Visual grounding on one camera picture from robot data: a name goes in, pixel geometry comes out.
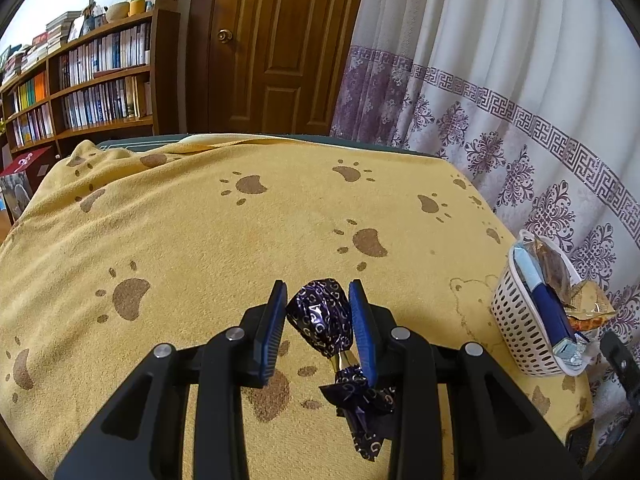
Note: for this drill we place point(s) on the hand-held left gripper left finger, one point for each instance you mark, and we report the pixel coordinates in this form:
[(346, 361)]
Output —
[(272, 330)]

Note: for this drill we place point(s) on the red cardboard box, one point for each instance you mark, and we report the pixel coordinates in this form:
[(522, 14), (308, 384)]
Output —
[(27, 165)]

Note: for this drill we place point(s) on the white purple patterned curtain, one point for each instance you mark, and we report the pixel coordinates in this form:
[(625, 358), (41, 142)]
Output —
[(500, 60)]

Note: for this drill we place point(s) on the grey printed box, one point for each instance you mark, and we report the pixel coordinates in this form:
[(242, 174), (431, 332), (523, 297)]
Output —
[(17, 195)]

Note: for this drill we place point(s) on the rows of shelved books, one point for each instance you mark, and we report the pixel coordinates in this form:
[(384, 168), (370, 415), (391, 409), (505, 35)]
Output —
[(100, 55)]

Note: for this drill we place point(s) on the brown paper snack bag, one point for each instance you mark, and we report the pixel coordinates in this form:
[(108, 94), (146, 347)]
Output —
[(587, 300)]

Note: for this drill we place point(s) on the brass door knob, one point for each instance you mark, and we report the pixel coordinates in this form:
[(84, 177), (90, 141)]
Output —
[(225, 35)]

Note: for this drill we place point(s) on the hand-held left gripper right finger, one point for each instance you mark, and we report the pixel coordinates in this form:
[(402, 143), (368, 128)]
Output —
[(365, 332)]

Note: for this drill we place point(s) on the yellow cup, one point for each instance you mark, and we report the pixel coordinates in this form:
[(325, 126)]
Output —
[(136, 7)]

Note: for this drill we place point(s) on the navy and pale blue packet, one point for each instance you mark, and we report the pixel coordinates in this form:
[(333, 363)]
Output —
[(547, 310)]

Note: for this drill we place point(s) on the clear brown chocolate packet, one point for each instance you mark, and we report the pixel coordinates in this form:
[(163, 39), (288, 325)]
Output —
[(555, 265)]

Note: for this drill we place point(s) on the white plastic basket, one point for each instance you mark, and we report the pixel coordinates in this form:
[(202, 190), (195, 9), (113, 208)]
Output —
[(520, 320)]

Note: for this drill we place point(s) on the purple foil candy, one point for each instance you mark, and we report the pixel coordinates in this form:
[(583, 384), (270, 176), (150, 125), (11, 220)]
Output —
[(317, 310)]

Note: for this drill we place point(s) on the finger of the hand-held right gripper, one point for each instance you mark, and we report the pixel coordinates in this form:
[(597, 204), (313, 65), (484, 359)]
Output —
[(617, 360), (580, 442)]

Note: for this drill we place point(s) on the wooden bookcase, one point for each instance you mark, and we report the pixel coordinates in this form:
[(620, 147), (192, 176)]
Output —
[(165, 70)]

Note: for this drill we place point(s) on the beige bowl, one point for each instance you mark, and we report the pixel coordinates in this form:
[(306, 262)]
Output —
[(118, 11)]

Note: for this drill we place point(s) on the yellow paw print blanket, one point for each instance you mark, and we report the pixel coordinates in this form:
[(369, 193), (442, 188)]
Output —
[(200, 260)]

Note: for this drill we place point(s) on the stacks of books atop bookcase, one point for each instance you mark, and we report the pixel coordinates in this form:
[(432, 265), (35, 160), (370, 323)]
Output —
[(62, 27)]

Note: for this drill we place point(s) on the brown wooden door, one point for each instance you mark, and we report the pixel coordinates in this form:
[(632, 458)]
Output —
[(280, 45)]

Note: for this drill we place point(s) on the small white blue packet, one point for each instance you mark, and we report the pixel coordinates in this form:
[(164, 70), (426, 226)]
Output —
[(570, 352)]

